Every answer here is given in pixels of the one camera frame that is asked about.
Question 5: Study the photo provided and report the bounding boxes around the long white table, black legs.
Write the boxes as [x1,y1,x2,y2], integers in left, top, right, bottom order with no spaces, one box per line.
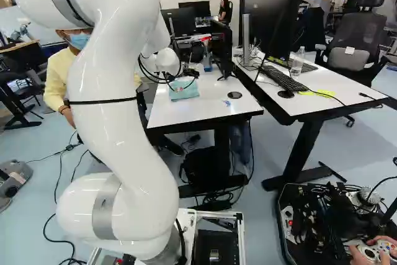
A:
[231,46,397,192]

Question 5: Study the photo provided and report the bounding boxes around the black open equipment case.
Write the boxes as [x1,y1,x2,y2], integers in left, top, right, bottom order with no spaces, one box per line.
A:
[277,181,397,265]

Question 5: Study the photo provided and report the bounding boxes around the black backpack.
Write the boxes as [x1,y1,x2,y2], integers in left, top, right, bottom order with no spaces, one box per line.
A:
[179,146,249,198]

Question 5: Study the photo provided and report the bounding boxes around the white game controller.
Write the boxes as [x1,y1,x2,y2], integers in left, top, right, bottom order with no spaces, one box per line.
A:
[355,238,397,261]

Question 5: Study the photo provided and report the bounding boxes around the grey floor device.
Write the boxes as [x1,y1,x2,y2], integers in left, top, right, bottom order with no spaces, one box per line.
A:
[0,159,33,213]

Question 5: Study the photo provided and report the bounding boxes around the silver monitor post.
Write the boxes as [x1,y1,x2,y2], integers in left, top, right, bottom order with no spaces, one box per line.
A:
[241,13,254,67]

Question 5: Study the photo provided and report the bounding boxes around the black mesh office chair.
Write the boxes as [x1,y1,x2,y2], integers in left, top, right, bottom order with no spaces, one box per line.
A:
[314,12,389,88]

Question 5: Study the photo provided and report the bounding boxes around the black keyboard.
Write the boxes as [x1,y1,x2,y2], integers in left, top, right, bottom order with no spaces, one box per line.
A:
[259,65,311,92]

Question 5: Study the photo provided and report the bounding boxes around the yellow-green sticky strip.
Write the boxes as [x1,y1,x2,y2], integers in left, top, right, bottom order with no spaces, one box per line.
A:
[299,89,336,99]

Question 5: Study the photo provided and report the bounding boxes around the person's hand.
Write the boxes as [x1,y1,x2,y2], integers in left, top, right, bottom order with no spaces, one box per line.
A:
[365,235,397,249]
[347,244,368,265]

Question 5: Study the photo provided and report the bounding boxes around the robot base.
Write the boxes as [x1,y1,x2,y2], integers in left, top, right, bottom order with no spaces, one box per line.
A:
[87,207,246,265]

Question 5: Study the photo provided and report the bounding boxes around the small black monitor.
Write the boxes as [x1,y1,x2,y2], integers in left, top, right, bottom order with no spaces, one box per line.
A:
[210,19,234,82]

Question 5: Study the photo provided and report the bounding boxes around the white table with black legs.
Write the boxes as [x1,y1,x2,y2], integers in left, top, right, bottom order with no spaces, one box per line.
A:
[145,60,265,199]

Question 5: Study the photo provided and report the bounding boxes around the clear water bottle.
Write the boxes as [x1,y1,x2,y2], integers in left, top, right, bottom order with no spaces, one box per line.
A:
[290,46,306,77]

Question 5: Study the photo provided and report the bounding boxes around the large black monitor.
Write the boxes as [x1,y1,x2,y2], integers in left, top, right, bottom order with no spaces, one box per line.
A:
[244,0,302,61]

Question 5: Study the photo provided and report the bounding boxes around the person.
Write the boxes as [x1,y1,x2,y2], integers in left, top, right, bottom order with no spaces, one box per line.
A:
[43,27,94,131]

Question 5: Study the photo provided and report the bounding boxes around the green towel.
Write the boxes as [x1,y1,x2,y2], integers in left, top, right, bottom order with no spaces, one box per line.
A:
[169,78,200,102]

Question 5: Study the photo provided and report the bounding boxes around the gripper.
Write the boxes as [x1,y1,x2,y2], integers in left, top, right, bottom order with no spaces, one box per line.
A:
[161,68,200,80]

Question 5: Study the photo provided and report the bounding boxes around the blue spray bottle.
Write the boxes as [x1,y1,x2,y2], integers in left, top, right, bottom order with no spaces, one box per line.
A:
[202,37,215,73]

